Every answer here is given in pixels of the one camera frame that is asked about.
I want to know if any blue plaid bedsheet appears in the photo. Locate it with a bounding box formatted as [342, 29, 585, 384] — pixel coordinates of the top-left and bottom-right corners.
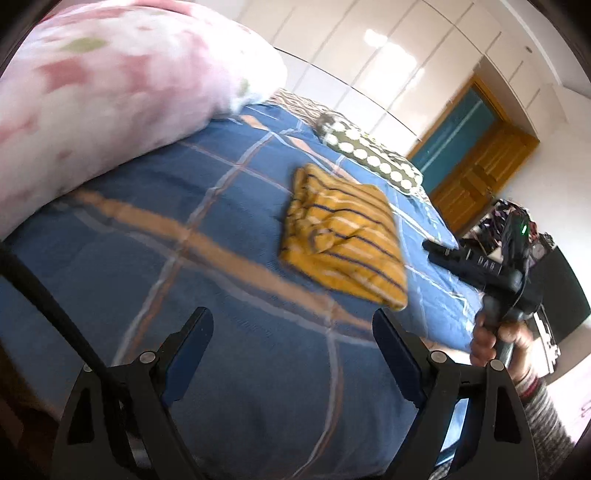
[0, 104, 485, 480]

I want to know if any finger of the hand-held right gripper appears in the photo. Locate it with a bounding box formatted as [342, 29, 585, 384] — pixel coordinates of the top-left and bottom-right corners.
[422, 239, 466, 274]

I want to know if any yellow striped small garment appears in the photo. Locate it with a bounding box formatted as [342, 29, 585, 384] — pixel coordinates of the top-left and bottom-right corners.
[278, 164, 409, 309]

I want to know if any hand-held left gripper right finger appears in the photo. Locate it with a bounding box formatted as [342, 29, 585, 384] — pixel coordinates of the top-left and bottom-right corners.
[372, 308, 542, 480]

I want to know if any green polka-dot pillow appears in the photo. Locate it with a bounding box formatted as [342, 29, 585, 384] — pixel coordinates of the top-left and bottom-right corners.
[315, 111, 424, 195]

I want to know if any pink floral pillow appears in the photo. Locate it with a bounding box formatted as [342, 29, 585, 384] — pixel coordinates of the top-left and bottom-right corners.
[0, 0, 288, 241]

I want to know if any person's right hand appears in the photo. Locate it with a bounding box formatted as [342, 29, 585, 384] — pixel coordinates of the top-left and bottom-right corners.
[468, 318, 537, 385]

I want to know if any white wardrobe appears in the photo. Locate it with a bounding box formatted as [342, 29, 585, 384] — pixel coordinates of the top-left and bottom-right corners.
[231, 0, 570, 145]

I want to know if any person's right forearm striped sleeve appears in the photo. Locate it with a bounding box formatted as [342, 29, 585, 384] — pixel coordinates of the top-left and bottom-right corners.
[512, 364, 575, 464]

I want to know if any grey diamond-patterned mattress pad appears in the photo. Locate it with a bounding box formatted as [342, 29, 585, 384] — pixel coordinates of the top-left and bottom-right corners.
[267, 89, 324, 121]

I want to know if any black flat furniture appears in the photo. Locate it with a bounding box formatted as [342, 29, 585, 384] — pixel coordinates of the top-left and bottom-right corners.
[531, 244, 591, 348]

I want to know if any wooden door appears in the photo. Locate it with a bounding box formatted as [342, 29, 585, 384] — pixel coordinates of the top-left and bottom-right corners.
[406, 76, 541, 236]

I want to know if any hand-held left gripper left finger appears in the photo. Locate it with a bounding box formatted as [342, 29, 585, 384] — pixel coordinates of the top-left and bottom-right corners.
[48, 307, 215, 480]

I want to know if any pile of colourful clutter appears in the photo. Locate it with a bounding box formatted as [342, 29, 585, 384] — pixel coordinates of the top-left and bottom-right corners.
[462, 198, 555, 261]

